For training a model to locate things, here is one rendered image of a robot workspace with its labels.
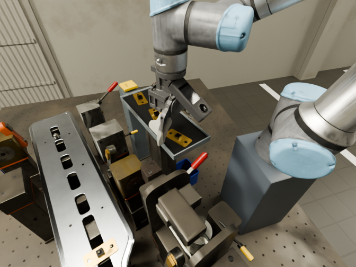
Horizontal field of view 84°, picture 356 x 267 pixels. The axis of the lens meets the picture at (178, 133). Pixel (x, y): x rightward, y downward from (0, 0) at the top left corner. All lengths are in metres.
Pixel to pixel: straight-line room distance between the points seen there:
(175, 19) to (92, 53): 2.21
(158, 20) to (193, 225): 0.40
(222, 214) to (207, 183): 0.51
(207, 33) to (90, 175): 0.60
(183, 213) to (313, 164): 0.27
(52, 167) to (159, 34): 0.63
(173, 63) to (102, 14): 2.06
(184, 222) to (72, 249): 0.35
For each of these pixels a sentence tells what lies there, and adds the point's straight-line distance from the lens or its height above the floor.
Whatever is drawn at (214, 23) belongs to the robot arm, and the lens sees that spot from 0.39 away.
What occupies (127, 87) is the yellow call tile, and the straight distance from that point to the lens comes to 0.87.
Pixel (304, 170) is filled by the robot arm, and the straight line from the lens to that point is 0.49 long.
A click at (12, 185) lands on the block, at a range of 0.84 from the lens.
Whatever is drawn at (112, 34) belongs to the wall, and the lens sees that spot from 2.52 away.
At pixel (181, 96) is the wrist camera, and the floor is 1.33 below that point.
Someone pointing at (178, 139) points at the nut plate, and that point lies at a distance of 0.59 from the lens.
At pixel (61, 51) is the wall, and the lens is 2.62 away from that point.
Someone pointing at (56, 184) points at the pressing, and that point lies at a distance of 0.80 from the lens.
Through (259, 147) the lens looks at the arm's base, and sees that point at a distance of 0.68.
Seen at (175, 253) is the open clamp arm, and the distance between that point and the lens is 0.50.
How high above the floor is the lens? 1.58
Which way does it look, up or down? 43 degrees down
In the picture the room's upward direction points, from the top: straight up
